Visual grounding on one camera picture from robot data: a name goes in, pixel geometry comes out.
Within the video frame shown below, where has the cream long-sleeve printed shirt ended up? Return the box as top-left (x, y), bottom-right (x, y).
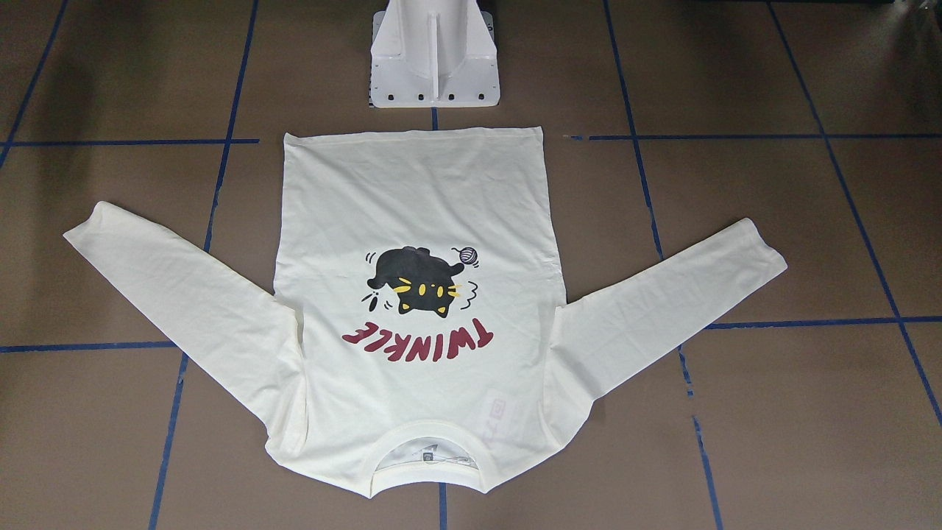
top-left (64, 127), bottom-right (787, 498)

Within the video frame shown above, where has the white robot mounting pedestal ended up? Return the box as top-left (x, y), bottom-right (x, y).
top-left (368, 1), bottom-right (501, 108)

